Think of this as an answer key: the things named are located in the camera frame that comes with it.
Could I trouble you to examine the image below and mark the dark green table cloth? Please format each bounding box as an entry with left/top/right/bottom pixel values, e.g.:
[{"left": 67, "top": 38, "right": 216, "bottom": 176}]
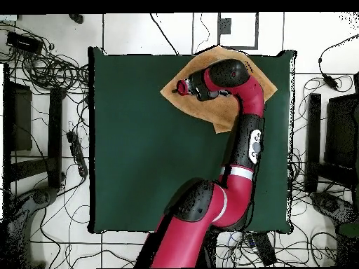
[{"left": 87, "top": 46, "right": 297, "bottom": 235}]

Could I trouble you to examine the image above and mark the tan terry towel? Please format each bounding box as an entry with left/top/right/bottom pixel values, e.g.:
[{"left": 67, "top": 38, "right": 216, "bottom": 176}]
[{"left": 159, "top": 46, "right": 279, "bottom": 135}]

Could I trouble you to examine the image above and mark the long black power strip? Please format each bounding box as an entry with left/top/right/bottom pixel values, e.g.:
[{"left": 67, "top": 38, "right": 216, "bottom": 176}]
[{"left": 250, "top": 231, "right": 278, "bottom": 268}]

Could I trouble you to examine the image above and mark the black electronics box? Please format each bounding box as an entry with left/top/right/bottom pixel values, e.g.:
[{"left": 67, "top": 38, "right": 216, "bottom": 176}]
[{"left": 6, "top": 31, "right": 45, "bottom": 55}]

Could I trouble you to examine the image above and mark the dark flat panel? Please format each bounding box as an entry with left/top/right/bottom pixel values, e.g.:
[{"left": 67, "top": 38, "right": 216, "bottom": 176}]
[
  {"left": 10, "top": 82, "right": 34, "bottom": 152},
  {"left": 325, "top": 93, "right": 359, "bottom": 169}
]

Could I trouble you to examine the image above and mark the black power adapter with cable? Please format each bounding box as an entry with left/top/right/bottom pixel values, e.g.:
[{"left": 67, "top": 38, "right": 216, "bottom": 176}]
[{"left": 317, "top": 34, "right": 359, "bottom": 92}]

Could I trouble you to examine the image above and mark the black cable tangle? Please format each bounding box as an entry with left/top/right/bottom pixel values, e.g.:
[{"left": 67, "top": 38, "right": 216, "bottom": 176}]
[{"left": 0, "top": 22, "right": 90, "bottom": 96}]

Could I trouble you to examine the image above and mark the dark grey square plate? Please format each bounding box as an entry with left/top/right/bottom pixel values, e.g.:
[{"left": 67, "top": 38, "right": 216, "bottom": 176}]
[{"left": 218, "top": 18, "right": 233, "bottom": 35}]

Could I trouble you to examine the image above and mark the grey square floor frame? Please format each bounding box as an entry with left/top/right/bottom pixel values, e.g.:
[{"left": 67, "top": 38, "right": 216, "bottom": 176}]
[{"left": 216, "top": 12, "right": 259, "bottom": 50}]

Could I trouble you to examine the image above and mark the dark stand foot with knob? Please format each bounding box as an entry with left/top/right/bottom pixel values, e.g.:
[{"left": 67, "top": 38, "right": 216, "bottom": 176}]
[
  {"left": 6, "top": 186, "right": 60, "bottom": 268},
  {"left": 309, "top": 191, "right": 355, "bottom": 225}
]

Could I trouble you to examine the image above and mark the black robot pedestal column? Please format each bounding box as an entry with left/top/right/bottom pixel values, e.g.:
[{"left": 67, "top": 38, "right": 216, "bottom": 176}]
[{"left": 201, "top": 231, "right": 219, "bottom": 268}]

